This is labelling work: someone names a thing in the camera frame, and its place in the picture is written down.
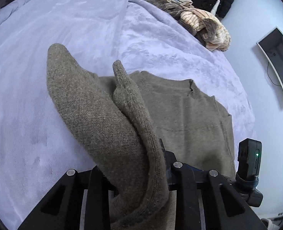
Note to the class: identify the striped beige clothes pile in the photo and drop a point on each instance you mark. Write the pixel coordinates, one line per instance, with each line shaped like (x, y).
(202, 24)

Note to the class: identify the black camera box green light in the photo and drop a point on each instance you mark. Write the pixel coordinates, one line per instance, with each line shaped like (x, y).
(249, 159)

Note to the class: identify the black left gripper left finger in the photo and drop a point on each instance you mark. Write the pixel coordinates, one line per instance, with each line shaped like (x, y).
(61, 207)

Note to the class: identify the lavender plush bed blanket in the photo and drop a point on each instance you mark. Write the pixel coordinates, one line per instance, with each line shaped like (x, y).
(35, 146)

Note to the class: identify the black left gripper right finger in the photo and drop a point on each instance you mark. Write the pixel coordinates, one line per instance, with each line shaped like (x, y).
(205, 200)

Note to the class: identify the olive brown knit sweater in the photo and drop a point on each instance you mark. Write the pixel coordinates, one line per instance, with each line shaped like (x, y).
(126, 121)

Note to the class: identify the wall mounted flat monitor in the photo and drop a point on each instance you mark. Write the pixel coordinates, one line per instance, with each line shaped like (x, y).
(272, 47)

